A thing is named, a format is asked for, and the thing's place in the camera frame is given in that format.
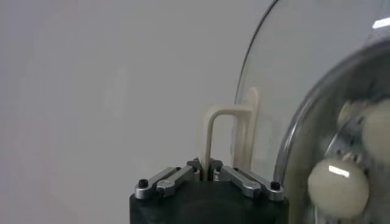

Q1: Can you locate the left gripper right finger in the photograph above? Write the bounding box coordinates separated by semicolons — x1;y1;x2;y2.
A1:
209;158;285;203

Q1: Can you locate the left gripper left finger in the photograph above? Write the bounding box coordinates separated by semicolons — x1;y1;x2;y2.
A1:
134;158;205;200

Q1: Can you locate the white steamed baozi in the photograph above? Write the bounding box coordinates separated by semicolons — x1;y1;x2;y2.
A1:
307;158;370;219
361;99;390;167

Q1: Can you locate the glass lid with cream handle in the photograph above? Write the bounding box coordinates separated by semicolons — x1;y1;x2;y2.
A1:
203;0;390;224

